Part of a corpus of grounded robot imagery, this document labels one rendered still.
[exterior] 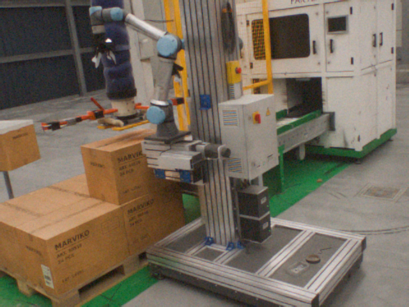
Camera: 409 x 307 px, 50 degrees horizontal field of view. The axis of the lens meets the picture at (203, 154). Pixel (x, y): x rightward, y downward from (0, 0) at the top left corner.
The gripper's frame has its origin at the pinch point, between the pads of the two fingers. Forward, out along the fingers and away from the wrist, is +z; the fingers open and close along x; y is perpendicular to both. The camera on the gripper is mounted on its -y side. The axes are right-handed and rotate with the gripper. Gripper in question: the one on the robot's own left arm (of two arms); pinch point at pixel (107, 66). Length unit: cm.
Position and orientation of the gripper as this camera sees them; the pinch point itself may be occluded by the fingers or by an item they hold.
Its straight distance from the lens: 284.6
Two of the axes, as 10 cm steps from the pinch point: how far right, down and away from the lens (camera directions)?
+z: 1.1, 9.6, 2.6
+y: -7.8, -0.8, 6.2
